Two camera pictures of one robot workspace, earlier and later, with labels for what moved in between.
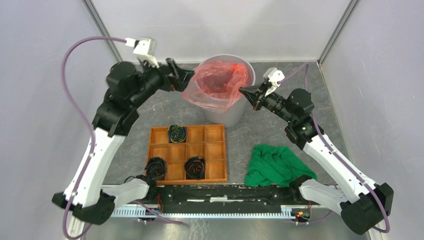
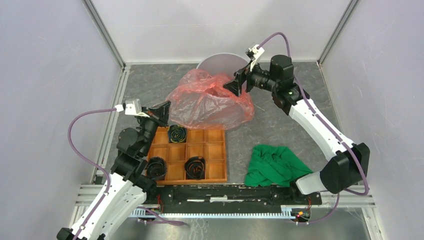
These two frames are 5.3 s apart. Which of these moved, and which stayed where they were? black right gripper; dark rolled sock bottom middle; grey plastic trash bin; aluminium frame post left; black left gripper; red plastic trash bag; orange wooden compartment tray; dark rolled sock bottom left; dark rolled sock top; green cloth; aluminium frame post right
Moved: black left gripper; grey plastic trash bin; black right gripper; red plastic trash bag
Stayed: aluminium frame post right; dark rolled sock bottom left; green cloth; dark rolled sock top; orange wooden compartment tray; dark rolled sock bottom middle; aluminium frame post left
